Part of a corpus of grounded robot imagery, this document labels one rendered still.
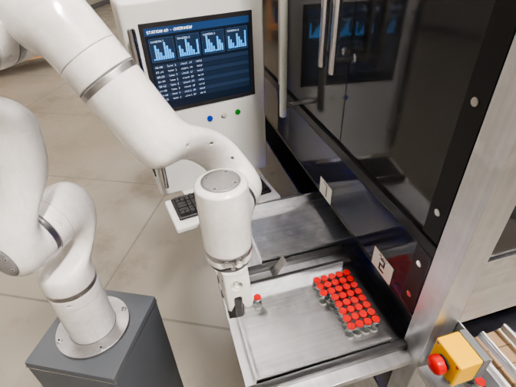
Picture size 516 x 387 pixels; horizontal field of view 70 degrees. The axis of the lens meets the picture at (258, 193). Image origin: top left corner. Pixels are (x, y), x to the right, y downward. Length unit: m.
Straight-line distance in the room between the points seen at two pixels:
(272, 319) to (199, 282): 1.30
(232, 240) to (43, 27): 0.38
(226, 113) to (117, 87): 1.02
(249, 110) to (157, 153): 1.05
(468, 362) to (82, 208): 0.86
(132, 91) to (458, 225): 0.57
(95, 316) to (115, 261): 1.55
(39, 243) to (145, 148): 0.37
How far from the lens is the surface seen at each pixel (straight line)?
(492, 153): 0.65
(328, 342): 1.00
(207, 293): 2.23
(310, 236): 1.24
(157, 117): 0.53
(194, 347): 2.05
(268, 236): 1.24
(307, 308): 1.05
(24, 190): 0.78
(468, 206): 0.70
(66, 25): 0.54
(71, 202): 0.88
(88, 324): 1.05
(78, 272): 0.94
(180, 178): 1.58
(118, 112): 0.53
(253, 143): 1.63
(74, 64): 0.54
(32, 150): 0.75
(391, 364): 1.01
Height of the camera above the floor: 1.73
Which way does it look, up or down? 37 degrees down
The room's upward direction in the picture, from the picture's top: 2 degrees counter-clockwise
